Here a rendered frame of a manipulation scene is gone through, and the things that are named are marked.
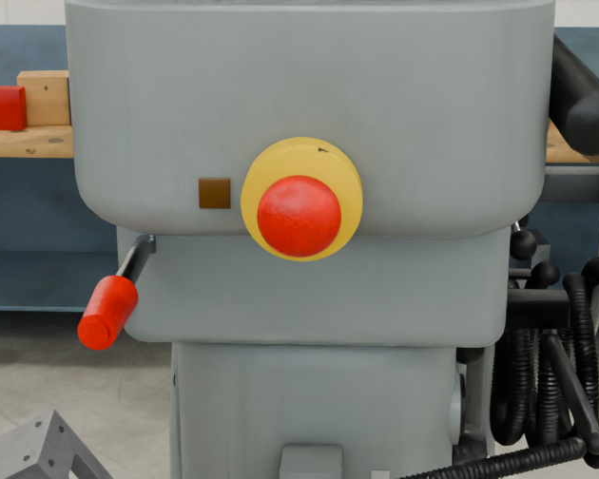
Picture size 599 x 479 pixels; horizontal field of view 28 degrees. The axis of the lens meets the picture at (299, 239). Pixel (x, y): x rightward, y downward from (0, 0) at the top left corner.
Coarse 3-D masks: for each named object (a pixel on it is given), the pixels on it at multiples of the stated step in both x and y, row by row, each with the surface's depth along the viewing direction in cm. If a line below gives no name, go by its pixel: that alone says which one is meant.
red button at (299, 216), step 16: (288, 176) 56; (304, 176) 56; (272, 192) 56; (288, 192) 56; (304, 192) 55; (320, 192) 56; (272, 208) 56; (288, 208) 56; (304, 208) 55; (320, 208) 56; (336, 208) 56; (272, 224) 56; (288, 224) 56; (304, 224) 56; (320, 224) 56; (336, 224) 56; (272, 240) 56; (288, 240) 56; (304, 240) 56; (320, 240) 56; (288, 256) 57; (304, 256) 57
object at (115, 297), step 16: (144, 240) 70; (128, 256) 68; (144, 256) 69; (128, 272) 65; (96, 288) 62; (112, 288) 62; (128, 288) 62; (96, 304) 60; (112, 304) 60; (128, 304) 61; (96, 320) 58; (112, 320) 59; (80, 336) 59; (96, 336) 59; (112, 336) 59
